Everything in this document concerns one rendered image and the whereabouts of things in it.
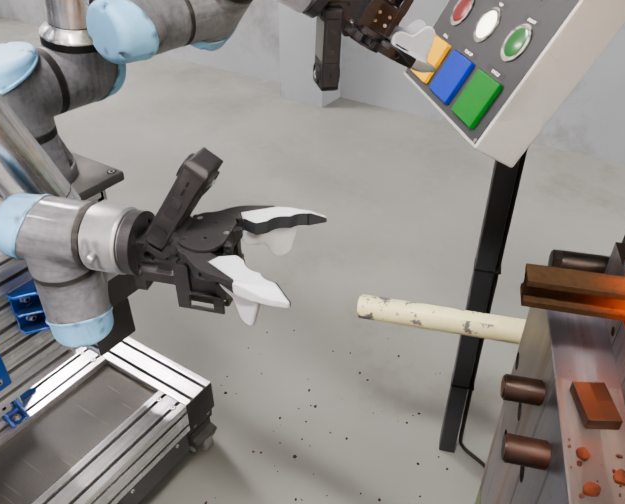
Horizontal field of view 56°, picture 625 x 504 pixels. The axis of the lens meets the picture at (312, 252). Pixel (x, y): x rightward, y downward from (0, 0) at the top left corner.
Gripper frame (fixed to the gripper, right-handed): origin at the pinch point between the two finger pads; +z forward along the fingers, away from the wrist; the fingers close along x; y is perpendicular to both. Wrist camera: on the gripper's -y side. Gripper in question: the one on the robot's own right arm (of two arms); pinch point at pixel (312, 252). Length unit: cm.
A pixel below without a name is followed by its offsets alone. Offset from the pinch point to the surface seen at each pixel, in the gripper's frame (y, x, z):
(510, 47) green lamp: -8, -46, 19
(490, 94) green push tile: -2.8, -41.3, 16.7
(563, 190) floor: 100, -211, 66
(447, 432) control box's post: 92, -56, 22
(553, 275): -1.3, 0.0, 22.7
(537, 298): 1.1, 0.7, 21.8
